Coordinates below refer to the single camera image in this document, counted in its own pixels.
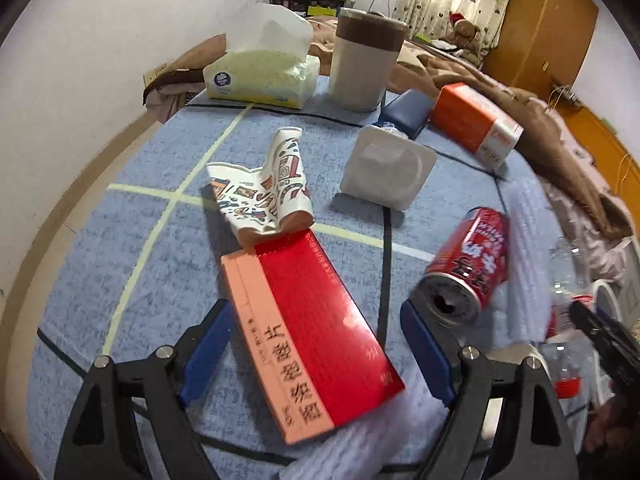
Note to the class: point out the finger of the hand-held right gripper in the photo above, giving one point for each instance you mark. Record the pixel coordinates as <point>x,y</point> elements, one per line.
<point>600,330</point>

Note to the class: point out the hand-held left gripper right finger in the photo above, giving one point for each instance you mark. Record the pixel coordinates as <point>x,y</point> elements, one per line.
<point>427,355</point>

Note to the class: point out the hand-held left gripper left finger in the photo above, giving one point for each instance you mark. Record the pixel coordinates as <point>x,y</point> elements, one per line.
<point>210,345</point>

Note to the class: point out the white trash bin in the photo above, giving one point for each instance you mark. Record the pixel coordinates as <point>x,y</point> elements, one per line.
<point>607,292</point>

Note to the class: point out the clear cup with red lid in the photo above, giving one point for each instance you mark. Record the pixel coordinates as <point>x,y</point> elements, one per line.
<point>567,385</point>

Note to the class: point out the clear plastic bottle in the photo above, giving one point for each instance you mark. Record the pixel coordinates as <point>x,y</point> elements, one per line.
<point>570,270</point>

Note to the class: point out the red and pink carton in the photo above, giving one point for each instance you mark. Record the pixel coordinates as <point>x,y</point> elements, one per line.
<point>310,320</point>

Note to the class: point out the red drink can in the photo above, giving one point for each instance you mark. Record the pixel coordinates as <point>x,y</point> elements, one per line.
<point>470,255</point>

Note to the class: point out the crushed patterned paper cup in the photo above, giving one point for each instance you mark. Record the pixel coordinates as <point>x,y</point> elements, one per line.
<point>265,195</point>

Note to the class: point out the person's right hand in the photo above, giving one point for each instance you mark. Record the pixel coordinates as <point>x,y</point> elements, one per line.
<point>602,425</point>

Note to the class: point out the pink bed sheet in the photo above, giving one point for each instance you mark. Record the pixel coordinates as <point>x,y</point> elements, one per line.
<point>590,240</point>

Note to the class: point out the wooden headboard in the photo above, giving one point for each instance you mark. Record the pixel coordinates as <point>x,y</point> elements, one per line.
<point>610,150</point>

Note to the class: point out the brown blanket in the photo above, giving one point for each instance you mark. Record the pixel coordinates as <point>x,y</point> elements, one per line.
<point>550,150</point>

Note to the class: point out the white plastic tub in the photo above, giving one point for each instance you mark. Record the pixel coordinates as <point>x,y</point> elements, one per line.
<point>385,170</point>

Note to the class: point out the orange and white box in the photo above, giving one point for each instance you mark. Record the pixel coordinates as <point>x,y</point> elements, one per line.
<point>465,115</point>

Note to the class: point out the blue glasses case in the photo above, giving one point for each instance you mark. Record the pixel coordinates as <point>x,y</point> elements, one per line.
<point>405,110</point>

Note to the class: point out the soft tissue pack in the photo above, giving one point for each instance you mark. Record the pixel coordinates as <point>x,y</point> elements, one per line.
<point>260,75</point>

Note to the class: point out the beige tumbler with brown band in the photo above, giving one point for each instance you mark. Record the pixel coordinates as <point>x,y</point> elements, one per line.
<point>357,65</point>

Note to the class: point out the wooden wardrobe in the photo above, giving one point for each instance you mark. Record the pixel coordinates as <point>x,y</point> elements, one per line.
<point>540,25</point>

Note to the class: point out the teddy bear with red hat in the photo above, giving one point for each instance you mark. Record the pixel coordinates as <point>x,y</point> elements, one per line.
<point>462,32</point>

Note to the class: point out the wall socket panel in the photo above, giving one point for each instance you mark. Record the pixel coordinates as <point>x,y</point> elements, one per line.
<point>155,74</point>

